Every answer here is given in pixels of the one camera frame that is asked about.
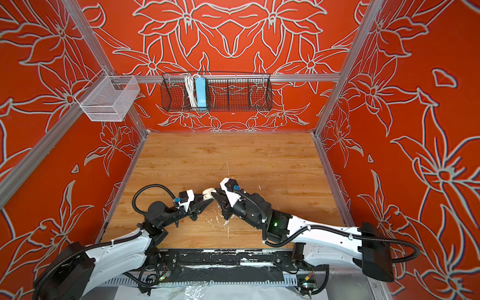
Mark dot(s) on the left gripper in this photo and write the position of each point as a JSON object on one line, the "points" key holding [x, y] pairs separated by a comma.
{"points": [[197, 209]]}

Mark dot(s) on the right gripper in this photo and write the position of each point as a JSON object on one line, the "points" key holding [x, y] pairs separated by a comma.
{"points": [[227, 209]]}

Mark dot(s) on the white earbud charging case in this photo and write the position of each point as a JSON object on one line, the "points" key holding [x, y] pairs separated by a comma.
{"points": [[207, 194]]}

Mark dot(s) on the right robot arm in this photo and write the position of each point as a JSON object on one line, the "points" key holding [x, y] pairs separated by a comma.
{"points": [[364, 247]]}

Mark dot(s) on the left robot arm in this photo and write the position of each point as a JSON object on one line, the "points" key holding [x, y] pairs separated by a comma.
{"points": [[78, 269]]}

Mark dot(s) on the blue white box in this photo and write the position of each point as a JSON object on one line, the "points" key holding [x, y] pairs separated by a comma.
{"points": [[200, 84]]}

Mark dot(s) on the clear plastic bin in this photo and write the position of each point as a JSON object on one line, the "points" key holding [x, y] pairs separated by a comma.
{"points": [[107, 101]]}

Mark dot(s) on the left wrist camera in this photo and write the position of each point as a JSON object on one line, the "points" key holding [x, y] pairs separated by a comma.
{"points": [[183, 201]]}

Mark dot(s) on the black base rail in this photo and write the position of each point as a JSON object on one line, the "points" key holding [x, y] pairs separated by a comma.
{"points": [[225, 266]]}

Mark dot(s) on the black wire basket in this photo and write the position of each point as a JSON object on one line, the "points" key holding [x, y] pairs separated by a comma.
{"points": [[225, 92]]}

